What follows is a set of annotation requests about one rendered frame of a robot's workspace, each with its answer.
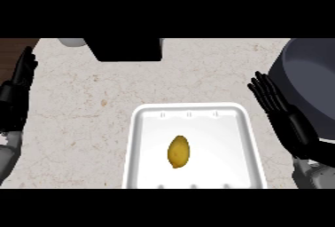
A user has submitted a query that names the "black box appliance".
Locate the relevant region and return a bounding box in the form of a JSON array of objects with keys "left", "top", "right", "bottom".
[{"left": 82, "top": 38, "right": 163, "bottom": 62}]

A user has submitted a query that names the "dark grey pot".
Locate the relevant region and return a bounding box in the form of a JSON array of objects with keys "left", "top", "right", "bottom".
[{"left": 265, "top": 38, "right": 335, "bottom": 142}]

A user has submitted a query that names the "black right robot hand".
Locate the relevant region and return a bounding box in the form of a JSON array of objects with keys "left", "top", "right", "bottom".
[{"left": 246, "top": 70, "right": 335, "bottom": 167}]

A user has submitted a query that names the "white plastic tray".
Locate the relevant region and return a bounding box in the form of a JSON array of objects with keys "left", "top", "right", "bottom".
[{"left": 120, "top": 102, "right": 268, "bottom": 190}]

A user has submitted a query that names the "pale grey round object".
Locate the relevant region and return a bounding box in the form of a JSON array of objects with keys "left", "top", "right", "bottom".
[{"left": 55, "top": 38, "right": 88, "bottom": 48}]

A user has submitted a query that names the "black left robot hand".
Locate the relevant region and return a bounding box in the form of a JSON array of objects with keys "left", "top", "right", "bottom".
[{"left": 0, "top": 45, "right": 39, "bottom": 134}]

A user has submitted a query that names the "yellow lemon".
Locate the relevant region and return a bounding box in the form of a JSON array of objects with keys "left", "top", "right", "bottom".
[{"left": 166, "top": 135, "right": 190, "bottom": 169}]

